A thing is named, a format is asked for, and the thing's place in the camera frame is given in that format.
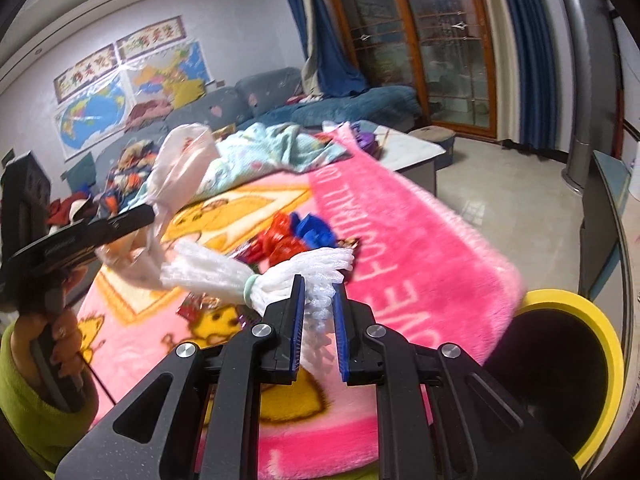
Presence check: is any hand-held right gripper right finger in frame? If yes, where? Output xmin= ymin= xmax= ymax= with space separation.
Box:
xmin=332 ymin=285 xmax=583 ymax=480

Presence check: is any red crumpled plastic wrapper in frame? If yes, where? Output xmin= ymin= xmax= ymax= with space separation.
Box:
xmin=247 ymin=212 xmax=311 ymax=266

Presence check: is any grey blue fabric sofa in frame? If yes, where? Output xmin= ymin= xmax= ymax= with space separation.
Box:
xmin=47 ymin=66 xmax=423 ymax=241

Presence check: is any blue crumpled glove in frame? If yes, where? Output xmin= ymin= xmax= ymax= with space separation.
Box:
xmin=290 ymin=212 xmax=335 ymax=250

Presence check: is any grey tower air conditioner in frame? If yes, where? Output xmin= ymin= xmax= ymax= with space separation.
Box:
xmin=547 ymin=0 xmax=624 ymax=194

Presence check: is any white top coffee table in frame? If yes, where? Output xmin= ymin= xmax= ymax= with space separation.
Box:
xmin=370 ymin=125 xmax=448 ymax=197

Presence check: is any white foam fruit net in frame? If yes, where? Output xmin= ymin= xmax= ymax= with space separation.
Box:
xmin=160 ymin=239 xmax=356 ymax=376

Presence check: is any pink printed blanket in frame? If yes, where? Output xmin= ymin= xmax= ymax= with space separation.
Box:
xmin=75 ymin=127 xmax=528 ymax=480

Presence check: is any red clothes pile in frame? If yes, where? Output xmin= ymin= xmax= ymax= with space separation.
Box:
xmin=47 ymin=195 xmax=97 ymax=227

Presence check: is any light blue printed blanket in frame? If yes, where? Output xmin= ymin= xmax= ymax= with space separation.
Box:
xmin=135 ymin=122 xmax=353 ymax=207

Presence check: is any pink cloth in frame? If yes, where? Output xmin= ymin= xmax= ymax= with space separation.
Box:
xmin=125 ymin=100 xmax=173 ymax=132

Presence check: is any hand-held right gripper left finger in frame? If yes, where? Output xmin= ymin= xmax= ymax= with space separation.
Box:
xmin=55 ymin=275 xmax=306 ymax=480

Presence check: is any clear purple wrapper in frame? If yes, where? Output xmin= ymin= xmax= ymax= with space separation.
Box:
xmin=177 ymin=294 xmax=236 ymax=322

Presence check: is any colourful patterned cloth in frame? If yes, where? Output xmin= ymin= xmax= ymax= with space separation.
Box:
xmin=99 ymin=137 xmax=162 ymax=217

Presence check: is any black bin with yellow rim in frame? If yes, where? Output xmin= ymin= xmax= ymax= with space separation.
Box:
xmin=480 ymin=289 xmax=626 ymax=468

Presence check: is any long floral banner poster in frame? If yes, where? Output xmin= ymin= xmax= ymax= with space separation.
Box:
xmin=54 ymin=44 xmax=118 ymax=103
xmin=116 ymin=15 xmax=187 ymax=61

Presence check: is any round grey stool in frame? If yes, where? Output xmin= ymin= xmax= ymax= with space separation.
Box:
xmin=409 ymin=126 xmax=457 ymax=171

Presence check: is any pale green elastic band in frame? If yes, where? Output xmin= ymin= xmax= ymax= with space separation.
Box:
xmin=242 ymin=275 xmax=261 ymax=308

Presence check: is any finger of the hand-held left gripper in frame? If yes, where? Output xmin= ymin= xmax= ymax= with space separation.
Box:
xmin=96 ymin=204 xmax=157 ymax=250

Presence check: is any country map poster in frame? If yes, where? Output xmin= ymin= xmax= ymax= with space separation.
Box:
xmin=125 ymin=40 xmax=211 ymax=107

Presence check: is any wooden framed glass door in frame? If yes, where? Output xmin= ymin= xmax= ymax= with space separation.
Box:
xmin=320 ymin=0 xmax=498 ymax=139

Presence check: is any dark glass top stand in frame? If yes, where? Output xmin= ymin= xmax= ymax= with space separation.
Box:
xmin=579 ymin=150 xmax=640 ymax=328

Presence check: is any teal cushion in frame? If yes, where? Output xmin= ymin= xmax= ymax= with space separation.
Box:
xmin=62 ymin=152 xmax=96 ymax=193

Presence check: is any world map poster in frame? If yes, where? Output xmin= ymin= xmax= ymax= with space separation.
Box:
xmin=52 ymin=77 xmax=132 ymax=162

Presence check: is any beige curtain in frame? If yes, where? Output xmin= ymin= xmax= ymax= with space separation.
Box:
xmin=300 ymin=52 xmax=327 ymax=97

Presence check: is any person's left forearm green sleeve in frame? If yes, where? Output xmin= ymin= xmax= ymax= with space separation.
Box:
xmin=0 ymin=325 xmax=98 ymax=472

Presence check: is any translucent white plastic bag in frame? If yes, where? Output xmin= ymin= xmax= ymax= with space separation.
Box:
xmin=95 ymin=122 xmax=222 ymax=291

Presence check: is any purple bag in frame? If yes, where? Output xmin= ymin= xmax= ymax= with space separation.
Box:
xmin=350 ymin=120 xmax=382 ymax=157

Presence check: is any blue curtain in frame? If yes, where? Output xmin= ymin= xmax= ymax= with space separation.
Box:
xmin=277 ymin=0 xmax=369 ymax=99
xmin=492 ymin=0 xmax=559 ymax=149

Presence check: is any person's left hand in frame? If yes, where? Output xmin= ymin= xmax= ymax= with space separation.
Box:
xmin=11 ymin=305 xmax=85 ymax=393

